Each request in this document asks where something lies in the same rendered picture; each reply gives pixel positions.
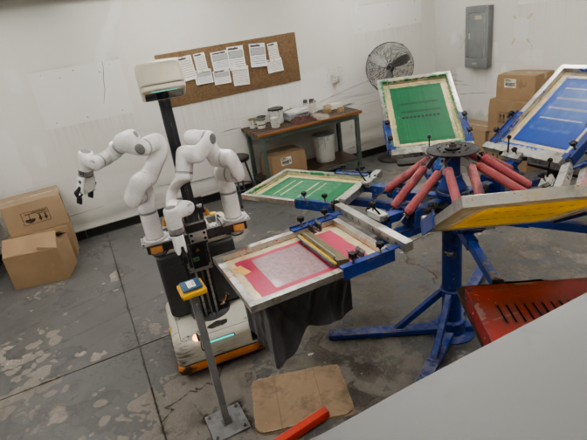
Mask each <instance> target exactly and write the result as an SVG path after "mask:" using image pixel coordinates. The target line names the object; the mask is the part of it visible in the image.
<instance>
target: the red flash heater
mask: <svg viewBox="0 0 587 440"><path fill-rule="evenodd" d="M585 293H587V278H567V279H556V280H544V281H533V282H521V283H510V284H498V285H477V286H466V287H465V296H464V297H465V300H466V309H467V311H468V313H469V315H470V317H471V319H472V321H473V323H474V326H475V328H476V330H477V332H478V334H479V336H480V338H481V341H482V343H483V345H484V346H485V345H487V344H489V343H491V342H493V341H495V340H498V339H499V338H500V337H502V336H504V335H506V334H508V333H511V332H513V331H514V330H516V329H517V328H519V327H522V326H524V325H526V324H528V323H529V322H531V321H533V320H535V319H537V318H539V317H541V316H542V313H545V314H546V313H549V312H551V311H552V310H554V309H556V308H558V307H559V306H562V305H564V304H566V303H568V302H569V301H571V300H573V299H575V298H577V297H579V296H581V295H583V294H585Z"/></svg>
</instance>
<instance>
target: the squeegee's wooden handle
mask: <svg viewBox="0 0 587 440"><path fill-rule="evenodd" d="M306 234H307V235H308V236H310V237H311V238H312V239H313V240H314V241H316V242H317V243H319V244H320V245H322V246H323V247H324V248H326V249H327V250H328V251H330V252H331V253H333V254H334V255H335V258H334V261H335V262H336V263H337V264H336V266H338V265H343V264H346V263H348V262H349V258H347V257H346V256H344V255H343V254H341V253H340V252H339V251H338V250H336V249H335V248H333V247H332V246H331V245H329V244H327V243H326V242H325V241H323V240H322V239H320V238H319V237H317V236H316V235H315V234H314V233H313V232H306Z"/></svg>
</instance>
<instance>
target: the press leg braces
mask: <svg viewBox="0 0 587 440"><path fill-rule="evenodd" d="M440 298H441V291H440V288H439V289H438V290H437V291H436V292H434V293H433V294H432V295H431V296H430V297H428V298H427V299H426V300H425V301H423V302H422V303H421V304H420V305H419V306H417V307H416V308H415V309H414V310H412V311H411V312H410V313H409V314H408V315H406V316H405V317H404V318H403V319H402V320H400V321H399V322H398V323H397V324H395V325H391V327H392V332H394V331H407V330H409V328H408V325H409V324H410V323H411V322H412V321H413V320H415V319H416V318H417V317H418V316H419V315H420V314H421V313H422V312H424V311H425V310H426V309H427V308H428V307H430V306H431V305H432V304H433V303H435V302H436V301H437V300H438V299H440ZM451 303H452V295H448V294H446V295H445V299H444V303H443V307H442V312H441V315H440V319H439V326H438V330H437V333H436V337H435V341H434V344H433V348H432V350H431V352H430V354H429V356H428V358H427V360H428V361H434V362H437V363H438V362H439V359H440V357H441V355H442V353H443V351H440V349H441V345H442V341H443V338H444V334H445V327H446V323H447V320H448V315H449V312H450V307H451Z"/></svg>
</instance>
